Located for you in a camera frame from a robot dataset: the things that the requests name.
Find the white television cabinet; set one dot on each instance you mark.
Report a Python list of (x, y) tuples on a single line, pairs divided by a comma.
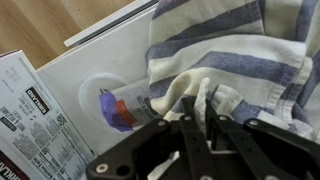
[(110, 50)]

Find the purple snack packet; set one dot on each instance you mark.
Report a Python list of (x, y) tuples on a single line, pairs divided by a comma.
[(115, 111)]

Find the blue white striped cloth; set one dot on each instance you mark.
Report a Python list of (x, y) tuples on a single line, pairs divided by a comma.
[(233, 50)]

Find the white printed snack carton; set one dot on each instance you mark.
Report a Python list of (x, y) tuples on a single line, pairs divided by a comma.
[(33, 133)]

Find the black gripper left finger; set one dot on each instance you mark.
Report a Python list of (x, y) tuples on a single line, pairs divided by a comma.
[(160, 150)]

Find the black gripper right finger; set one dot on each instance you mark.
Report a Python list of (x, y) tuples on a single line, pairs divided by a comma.
[(266, 150)]

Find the white round plate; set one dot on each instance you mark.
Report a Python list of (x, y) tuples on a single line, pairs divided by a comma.
[(91, 90)]

